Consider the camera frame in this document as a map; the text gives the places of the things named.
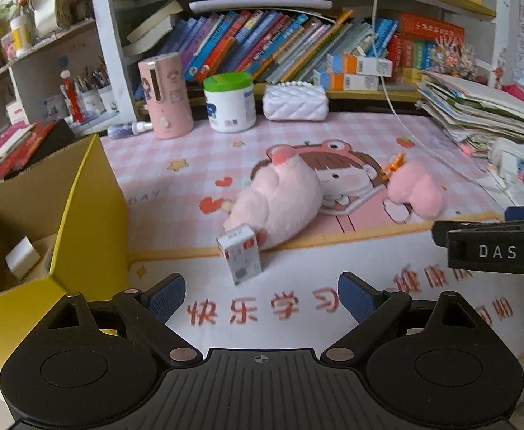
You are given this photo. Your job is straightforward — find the white yellow cup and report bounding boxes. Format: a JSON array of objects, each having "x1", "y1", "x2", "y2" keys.
[{"x1": 10, "y1": 15, "x2": 34, "y2": 53}]

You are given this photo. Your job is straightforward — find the white power strip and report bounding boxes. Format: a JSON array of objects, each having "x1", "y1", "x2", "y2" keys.
[{"x1": 487, "y1": 137, "x2": 524, "y2": 194}]

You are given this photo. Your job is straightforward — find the pink pig plush toy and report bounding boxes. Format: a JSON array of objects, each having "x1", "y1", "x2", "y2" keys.
[{"x1": 222, "y1": 144, "x2": 324, "y2": 250}]

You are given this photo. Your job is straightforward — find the stack of paper booklets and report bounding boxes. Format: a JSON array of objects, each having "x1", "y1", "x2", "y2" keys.
[{"x1": 415, "y1": 70, "x2": 524, "y2": 158}]

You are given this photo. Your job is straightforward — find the thick white paged books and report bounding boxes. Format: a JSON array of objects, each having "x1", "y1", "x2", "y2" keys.
[{"x1": 124, "y1": 0, "x2": 185, "y2": 57}]

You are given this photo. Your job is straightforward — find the white hanging cable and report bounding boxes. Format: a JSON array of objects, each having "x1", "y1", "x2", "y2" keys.
[{"x1": 371, "y1": 0, "x2": 516, "y2": 199}]

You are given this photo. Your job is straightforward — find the row of colourful books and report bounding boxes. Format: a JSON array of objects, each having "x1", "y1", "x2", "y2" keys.
[{"x1": 158, "y1": 8, "x2": 400, "y2": 86}]

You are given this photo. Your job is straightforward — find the white side shelf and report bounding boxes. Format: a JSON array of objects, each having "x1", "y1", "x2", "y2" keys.
[{"x1": 0, "y1": 17, "x2": 107, "y2": 155}]

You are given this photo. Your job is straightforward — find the white quilted pouch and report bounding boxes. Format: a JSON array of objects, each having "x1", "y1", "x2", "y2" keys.
[{"x1": 262, "y1": 81, "x2": 329, "y2": 123}]

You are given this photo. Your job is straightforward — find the orange white carton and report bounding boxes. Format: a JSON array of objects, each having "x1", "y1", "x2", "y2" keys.
[
  {"x1": 326, "y1": 53, "x2": 394, "y2": 77},
  {"x1": 313, "y1": 69, "x2": 382, "y2": 93}
]

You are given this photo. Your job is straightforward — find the pink printed tablecloth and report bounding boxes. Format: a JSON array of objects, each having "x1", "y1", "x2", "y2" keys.
[{"x1": 95, "y1": 113, "x2": 524, "y2": 369}]

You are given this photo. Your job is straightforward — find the pink humidifier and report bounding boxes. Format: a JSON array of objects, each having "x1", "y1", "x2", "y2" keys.
[{"x1": 137, "y1": 53, "x2": 195, "y2": 140}]

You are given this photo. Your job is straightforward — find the red boxed book set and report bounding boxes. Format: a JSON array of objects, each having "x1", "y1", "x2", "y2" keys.
[{"x1": 386, "y1": 13, "x2": 467, "y2": 84}]

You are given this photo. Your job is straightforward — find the white pen holder cups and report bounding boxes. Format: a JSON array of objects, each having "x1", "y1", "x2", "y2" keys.
[{"x1": 62, "y1": 60, "x2": 120, "y2": 123}]

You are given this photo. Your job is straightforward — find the white jar green lid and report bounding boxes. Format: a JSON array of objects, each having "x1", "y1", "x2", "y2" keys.
[{"x1": 203, "y1": 73, "x2": 258, "y2": 134}]

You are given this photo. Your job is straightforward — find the white rolled paper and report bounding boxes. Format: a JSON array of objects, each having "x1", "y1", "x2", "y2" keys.
[{"x1": 189, "y1": 0, "x2": 324, "y2": 15}]

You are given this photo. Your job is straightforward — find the yellow cardboard box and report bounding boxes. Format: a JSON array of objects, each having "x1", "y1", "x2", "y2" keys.
[{"x1": 0, "y1": 133, "x2": 131, "y2": 371}]

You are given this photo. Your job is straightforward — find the small spray bottle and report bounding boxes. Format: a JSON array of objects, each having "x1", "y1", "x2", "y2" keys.
[{"x1": 107, "y1": 121, "x2": 154, "y2": 140}]

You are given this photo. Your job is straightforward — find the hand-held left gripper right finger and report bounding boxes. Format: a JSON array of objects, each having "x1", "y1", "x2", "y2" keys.
[{"x1": 319, "y1": 271, "x2": 492, "y2": 369}]

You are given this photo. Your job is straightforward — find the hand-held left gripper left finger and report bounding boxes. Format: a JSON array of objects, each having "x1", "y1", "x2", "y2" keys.
[{"x1": 33, "y1": 272, "x2": 203, "y2": 369}]

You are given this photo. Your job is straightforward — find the small white red box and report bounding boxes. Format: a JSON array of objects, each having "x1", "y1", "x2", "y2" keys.
[{"x1": 216, "y1": 225, "x2": 263, "y2": 287}]

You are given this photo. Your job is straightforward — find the red books pile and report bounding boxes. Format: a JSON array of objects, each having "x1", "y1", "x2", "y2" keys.
[{"x1": 0, "y1": 120, "x2": 57, "y2": 181}]

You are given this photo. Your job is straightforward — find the small pink plush toy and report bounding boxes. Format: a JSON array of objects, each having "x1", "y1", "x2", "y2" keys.
[{"x1": 380, "y1": 152, "x2": 446, "y2": 221}]

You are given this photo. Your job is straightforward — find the colourful flower bouquet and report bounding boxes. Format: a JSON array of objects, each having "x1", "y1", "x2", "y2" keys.
[{"x1": 436, "y1": 36, "x2": 478, "y2": 83}]

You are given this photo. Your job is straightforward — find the white charger cube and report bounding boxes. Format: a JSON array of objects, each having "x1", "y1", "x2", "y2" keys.
[{"x1": 5, "y1": 237, "x2": 43, "y2": 280}]

